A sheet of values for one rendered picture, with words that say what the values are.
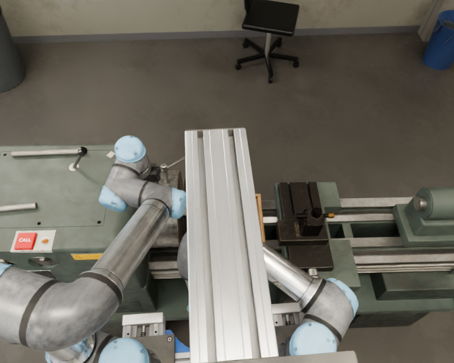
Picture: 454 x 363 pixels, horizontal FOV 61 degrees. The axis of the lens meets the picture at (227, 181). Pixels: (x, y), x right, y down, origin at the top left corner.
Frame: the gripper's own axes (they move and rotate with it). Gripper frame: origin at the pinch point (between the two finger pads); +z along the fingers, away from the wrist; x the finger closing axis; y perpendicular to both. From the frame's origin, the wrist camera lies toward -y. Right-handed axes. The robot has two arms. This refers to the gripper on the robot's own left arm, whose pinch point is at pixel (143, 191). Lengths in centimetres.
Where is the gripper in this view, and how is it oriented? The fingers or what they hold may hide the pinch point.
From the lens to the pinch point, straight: 135.1
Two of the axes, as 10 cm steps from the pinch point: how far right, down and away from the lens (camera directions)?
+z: -0.3, 3.5, 9.4
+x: -0.3, -9.4, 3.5
